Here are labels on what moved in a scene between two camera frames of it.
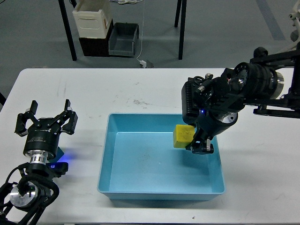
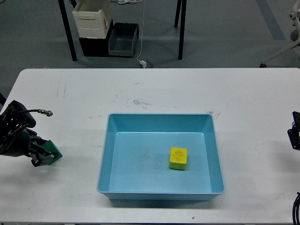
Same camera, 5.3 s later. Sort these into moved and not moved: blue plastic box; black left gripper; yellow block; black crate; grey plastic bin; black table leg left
Moved: yellow block; black left gripper
Not moved: black crate; black table leg left; blue plastic box; grey plastic bin
